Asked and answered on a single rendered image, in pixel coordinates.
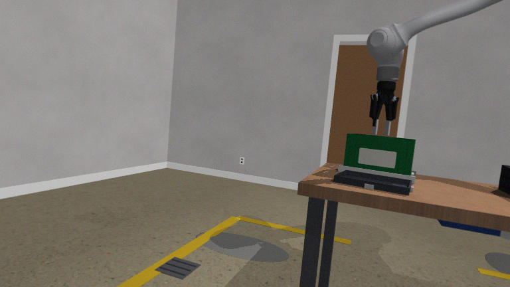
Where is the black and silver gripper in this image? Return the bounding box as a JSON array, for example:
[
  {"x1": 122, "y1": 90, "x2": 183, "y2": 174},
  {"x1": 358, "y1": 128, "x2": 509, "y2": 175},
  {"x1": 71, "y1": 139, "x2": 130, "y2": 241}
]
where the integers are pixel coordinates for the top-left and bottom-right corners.
[{"x1": 369, "y1": 81, "x2": 399, "y2": 136}]

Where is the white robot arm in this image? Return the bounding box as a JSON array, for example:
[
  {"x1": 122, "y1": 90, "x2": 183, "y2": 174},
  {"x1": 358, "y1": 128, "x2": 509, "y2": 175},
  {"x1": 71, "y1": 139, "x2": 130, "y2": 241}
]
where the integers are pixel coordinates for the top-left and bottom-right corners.
[{"x1": 367, "y1": 0, "x2": 502, "y2": 82}]

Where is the green plastic crate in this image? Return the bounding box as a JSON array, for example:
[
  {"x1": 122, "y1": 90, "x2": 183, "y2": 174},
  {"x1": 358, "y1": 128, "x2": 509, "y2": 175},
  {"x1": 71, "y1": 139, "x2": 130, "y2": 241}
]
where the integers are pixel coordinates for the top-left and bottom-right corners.
[{"x1": 343, "y1": 134, "x2": 414, "y2": 175}]

